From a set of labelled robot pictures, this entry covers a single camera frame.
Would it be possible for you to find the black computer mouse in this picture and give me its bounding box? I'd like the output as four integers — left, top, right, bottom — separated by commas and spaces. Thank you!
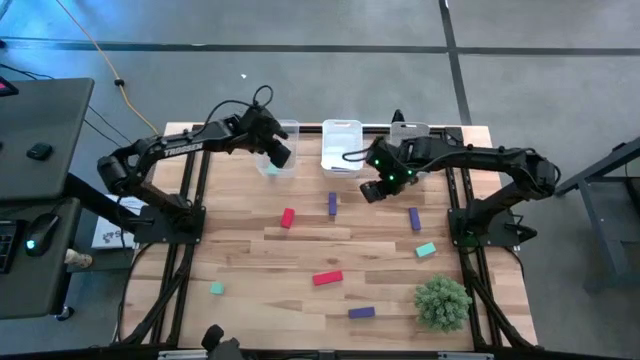
23, 212, 62, 258

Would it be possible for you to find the clear plastic bin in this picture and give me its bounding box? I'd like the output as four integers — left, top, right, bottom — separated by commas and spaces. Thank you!
255, 118, 301, 179

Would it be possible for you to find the gray metal table frame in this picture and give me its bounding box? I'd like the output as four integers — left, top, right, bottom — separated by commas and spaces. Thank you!
551, 135, 640, 297

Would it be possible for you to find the potted green artificial plant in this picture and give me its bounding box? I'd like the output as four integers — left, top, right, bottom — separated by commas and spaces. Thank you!
413, 273, 474, 335

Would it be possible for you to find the black keyboard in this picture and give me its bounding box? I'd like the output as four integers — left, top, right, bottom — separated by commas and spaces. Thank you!
0, 219, 19, 275

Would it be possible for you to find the black aluminium rig frame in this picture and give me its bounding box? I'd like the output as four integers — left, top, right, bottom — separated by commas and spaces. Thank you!
112, 122, 539, 360

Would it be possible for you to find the small beige object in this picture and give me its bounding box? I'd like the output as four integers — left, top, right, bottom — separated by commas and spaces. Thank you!
64, 248, 94, 270

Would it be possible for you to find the gray desk top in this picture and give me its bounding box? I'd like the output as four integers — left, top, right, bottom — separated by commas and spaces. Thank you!
0, 197, 84, 321
0, 77, 96, 202

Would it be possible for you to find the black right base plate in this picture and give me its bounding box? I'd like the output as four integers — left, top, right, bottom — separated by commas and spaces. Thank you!
447, 207, 522, 248

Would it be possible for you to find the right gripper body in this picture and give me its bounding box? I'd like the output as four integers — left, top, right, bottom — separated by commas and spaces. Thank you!
359, 179, 391, 204

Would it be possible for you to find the black floor cable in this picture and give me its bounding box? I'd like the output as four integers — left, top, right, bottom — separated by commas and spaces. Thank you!
84, 103, 135, 147

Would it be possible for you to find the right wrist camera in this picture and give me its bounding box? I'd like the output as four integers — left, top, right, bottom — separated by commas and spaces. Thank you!
365, 139, 397, 171

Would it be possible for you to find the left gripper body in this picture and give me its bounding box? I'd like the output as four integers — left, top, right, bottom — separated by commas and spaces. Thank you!
257, 128, 293, 170

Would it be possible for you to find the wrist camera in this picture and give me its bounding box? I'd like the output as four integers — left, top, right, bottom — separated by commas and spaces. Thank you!
242, 105, 281, 139
365, 139, 397, 171

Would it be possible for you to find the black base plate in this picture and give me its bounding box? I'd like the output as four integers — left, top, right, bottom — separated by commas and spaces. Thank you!
447, 207, 522, 248
133, 204, 207, 245

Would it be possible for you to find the yellow cable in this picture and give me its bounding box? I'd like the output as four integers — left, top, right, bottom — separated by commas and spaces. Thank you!
53, 0, 160, 136

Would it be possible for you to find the black camera cable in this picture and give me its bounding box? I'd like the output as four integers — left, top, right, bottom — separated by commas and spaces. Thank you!
341, 146, 376, 163
201, 83, 276, 132

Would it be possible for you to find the black device pink light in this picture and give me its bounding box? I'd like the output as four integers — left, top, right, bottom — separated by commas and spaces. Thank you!
0, 75, 20, 99

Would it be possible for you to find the white plastic bin with handles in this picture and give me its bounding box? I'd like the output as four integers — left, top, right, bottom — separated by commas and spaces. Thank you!
388, 121, 432, 181
321, 118, 365, 179

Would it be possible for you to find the small black puck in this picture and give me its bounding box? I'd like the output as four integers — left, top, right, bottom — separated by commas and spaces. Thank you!
25, 142, 55, 162

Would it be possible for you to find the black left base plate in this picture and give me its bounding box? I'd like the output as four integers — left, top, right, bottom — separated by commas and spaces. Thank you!
133, 204, 207, 245

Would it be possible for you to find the black right camera cable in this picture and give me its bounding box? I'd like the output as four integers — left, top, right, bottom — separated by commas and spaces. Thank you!
341, 146, 376, 163

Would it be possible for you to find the black rounded object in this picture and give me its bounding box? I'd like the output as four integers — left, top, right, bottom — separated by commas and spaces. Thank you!
199, 323, 247, 360

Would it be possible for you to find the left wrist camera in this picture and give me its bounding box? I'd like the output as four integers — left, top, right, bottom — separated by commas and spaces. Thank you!
242, 105, 281, 139

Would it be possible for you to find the silver bracket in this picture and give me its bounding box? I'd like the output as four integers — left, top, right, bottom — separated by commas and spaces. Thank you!
437, 351, 495, 360

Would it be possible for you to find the black desk support beam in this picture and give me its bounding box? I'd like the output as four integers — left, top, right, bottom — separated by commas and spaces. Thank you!
63, 171, 146, 226

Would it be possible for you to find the black left camera cable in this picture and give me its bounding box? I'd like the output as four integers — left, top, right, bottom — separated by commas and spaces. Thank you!
201, 83, 276, 132

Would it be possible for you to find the white printed sheet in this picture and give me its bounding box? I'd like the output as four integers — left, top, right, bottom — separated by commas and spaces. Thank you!
91, 193, 146, 250

